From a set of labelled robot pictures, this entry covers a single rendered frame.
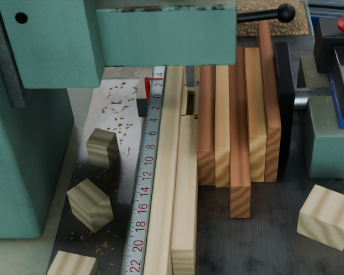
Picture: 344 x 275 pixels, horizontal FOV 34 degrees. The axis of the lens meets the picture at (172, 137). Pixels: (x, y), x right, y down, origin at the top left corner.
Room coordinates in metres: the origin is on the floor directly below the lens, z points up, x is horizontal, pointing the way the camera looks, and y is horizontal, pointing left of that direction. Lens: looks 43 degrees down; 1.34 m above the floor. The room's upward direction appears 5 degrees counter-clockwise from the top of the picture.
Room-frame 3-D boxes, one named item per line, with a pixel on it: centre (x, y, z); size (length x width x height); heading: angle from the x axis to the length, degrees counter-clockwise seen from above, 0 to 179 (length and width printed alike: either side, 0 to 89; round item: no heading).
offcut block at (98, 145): (0.55, 0.09, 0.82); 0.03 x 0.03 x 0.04; 67
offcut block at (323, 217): (0.33, -0.14, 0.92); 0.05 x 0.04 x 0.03; 54
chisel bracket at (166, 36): (0.51, -0.01, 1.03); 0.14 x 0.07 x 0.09; 83
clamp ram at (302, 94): (0.47, -0.15, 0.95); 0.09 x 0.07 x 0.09; 173
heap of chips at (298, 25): (0.72, -0.14, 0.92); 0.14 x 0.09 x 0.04; 83
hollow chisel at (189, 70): (0.51, -0.03, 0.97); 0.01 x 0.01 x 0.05; 83
